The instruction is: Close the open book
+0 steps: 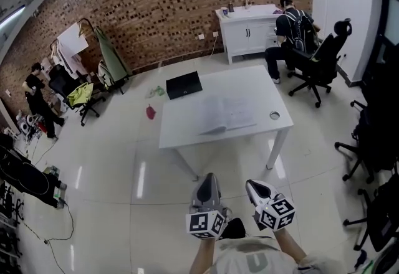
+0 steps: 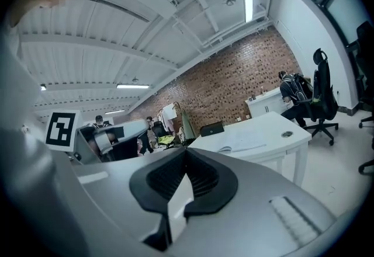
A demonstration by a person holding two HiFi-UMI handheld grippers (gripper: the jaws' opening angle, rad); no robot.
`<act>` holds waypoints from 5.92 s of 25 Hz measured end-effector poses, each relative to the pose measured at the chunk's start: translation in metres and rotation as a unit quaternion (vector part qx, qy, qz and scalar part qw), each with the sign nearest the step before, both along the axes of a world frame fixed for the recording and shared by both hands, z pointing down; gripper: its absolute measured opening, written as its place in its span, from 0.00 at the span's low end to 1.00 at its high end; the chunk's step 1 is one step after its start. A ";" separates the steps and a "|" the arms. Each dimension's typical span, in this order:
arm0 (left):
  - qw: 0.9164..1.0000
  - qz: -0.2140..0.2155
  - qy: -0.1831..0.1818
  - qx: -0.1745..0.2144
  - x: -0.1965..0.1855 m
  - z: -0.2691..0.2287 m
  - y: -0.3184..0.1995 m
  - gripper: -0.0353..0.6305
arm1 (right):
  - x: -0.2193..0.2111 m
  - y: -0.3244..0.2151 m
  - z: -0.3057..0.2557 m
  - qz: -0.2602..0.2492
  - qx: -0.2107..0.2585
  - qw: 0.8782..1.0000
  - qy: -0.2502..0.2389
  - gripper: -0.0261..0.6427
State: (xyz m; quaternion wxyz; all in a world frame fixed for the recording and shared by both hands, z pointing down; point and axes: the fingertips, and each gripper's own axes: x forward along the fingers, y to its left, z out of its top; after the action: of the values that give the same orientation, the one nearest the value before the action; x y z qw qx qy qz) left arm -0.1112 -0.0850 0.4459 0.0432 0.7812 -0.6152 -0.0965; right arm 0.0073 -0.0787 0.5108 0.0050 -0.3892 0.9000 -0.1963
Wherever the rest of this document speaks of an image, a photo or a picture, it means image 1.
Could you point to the person's right forearm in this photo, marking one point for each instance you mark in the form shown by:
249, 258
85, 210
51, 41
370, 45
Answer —
290, 246

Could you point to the yellow-green cloth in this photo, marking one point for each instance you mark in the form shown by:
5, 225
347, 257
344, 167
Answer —
79, 95

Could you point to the dark bottle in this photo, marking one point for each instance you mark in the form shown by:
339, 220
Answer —
231, 7

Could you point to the white cup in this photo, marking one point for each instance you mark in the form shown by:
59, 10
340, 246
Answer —
224, 12

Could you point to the white book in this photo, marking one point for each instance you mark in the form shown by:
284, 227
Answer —
229, 115

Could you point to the white cabinet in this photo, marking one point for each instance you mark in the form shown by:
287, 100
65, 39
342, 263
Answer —
246, 36

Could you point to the green plastic bag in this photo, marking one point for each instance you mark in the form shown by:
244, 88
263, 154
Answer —
157, 91

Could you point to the green hanging garment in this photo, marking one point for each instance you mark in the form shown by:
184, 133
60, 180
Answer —
112, 58

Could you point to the black clothes rack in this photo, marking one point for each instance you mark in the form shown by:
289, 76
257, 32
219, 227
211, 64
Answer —
88, 23

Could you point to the person's left forearm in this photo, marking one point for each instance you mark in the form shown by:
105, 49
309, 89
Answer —
202, 255

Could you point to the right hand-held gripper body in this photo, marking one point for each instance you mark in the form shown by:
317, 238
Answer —
274, 212

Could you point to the black office chair with headrest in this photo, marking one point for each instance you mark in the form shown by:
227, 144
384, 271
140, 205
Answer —
321, 61

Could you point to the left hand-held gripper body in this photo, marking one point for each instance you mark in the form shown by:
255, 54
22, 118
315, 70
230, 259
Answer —
206, 204

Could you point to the pink bag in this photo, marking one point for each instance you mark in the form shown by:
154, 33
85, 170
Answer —
151, 111

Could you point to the green and black shoe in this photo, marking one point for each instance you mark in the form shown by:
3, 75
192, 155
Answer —
374, 265

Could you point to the white table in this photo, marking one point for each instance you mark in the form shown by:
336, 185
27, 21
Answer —
265, 89

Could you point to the person's beige shirt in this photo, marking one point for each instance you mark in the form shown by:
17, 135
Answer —
249, 258

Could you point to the black box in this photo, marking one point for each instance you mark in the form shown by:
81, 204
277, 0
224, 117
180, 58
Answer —
184, 86

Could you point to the white bag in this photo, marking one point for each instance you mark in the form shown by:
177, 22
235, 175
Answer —
105, 75

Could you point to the white board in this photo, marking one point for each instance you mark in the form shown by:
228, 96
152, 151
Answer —
72, 40

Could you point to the clear bottle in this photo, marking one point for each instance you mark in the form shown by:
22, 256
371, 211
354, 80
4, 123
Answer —
247, 2

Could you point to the ceiling light strip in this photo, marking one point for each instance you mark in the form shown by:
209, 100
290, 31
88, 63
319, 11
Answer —
11, 19

